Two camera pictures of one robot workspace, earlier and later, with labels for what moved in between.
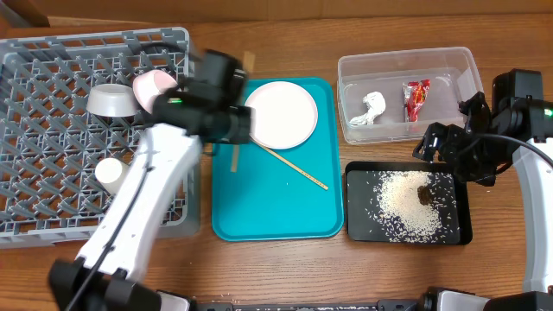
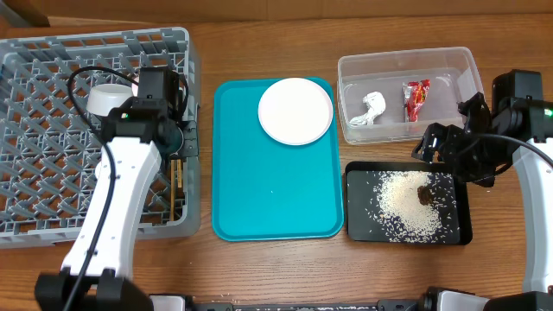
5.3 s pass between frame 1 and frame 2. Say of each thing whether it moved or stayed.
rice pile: stayed
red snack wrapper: stayed
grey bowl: stayed
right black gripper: stayed
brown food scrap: stayed
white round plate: moved
